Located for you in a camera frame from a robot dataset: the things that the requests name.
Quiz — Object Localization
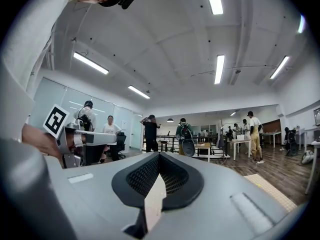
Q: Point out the person's left forearm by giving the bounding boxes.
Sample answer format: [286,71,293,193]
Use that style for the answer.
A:
[21,122,62,158]

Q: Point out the black metal railing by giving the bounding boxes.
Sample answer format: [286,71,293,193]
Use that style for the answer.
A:
[141,133,181,158]

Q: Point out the wooden top table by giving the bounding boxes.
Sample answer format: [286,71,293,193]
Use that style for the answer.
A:
[194,141,212,163]

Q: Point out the black monitor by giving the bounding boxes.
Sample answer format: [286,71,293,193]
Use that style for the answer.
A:
[312,106,320,127]

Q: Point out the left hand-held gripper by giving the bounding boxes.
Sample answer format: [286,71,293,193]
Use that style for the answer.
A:
[42,103,119,169]

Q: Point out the person's light grey shirt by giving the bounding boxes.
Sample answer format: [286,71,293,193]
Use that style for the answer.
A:
[0,0,84,143]

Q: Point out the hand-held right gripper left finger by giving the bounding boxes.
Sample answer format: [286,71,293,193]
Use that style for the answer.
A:
[45,151,161,240]

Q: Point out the black round bin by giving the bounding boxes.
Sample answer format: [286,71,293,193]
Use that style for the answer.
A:
[180,138,196,158]

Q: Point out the grey tripod stand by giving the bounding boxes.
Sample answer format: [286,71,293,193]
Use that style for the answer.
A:
[215,119,226,160]

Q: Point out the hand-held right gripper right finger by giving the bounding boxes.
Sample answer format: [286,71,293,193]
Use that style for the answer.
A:
[143,151,308,240]

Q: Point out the white table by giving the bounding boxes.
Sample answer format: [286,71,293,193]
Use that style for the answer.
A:
[261,131,283,149]
[304,140,320,195]
[228,138,252,161]

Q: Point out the black office chair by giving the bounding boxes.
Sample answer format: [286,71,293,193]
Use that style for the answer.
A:
[115,131,127,160]

